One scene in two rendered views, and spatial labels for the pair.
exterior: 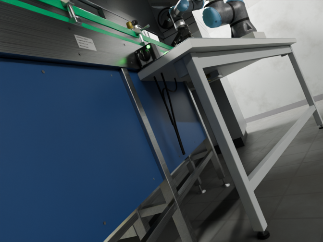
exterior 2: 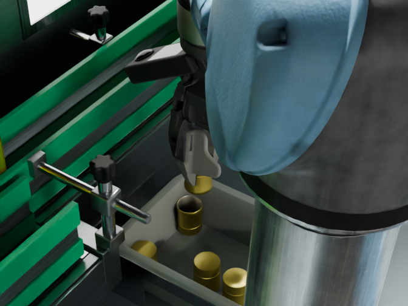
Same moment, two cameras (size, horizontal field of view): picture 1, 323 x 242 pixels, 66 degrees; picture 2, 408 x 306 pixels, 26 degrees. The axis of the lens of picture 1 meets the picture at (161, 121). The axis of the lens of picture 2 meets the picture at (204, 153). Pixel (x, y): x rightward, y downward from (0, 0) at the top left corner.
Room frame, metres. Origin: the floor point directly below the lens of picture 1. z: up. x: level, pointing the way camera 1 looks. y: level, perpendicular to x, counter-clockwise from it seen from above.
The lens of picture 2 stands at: (1.01, -0.54, 1.63)
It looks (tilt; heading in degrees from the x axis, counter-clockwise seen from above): 40 degrees down; 11
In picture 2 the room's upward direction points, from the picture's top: straight up
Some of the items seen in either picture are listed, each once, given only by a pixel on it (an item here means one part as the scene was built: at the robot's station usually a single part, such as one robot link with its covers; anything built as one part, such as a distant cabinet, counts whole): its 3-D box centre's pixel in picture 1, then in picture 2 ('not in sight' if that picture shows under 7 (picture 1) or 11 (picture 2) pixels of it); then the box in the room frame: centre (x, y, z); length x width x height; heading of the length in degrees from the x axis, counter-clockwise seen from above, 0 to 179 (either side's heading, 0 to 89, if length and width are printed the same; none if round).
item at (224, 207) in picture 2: not in sight; (217, 260); (1.77, -0.41, 0.80); 0.22 x 0.17 x 0.09; 67
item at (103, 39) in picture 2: not in sight; (90, 47); (2.00, -0.18, 0.94); 0.07 x 0.04 x 0.13; 67
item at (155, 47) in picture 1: (149, 57); not in sight; (1.02, -0.06, 0.79); 0.08 x 0.08 x 0.08; 67
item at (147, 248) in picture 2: not in sight; (144, 261); (1.76, -0.31, 0.79); 0.04 x 0.04 x 0.04
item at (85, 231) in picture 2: not in sight; (84, 249); (1.71, -0.25, 0.85); 0.09 x 0.04 x 0.07; 67
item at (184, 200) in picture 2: not in sight; (189, 215); (1.85, -0.35, 0.79); 0.04 x 0.04 x 0.04
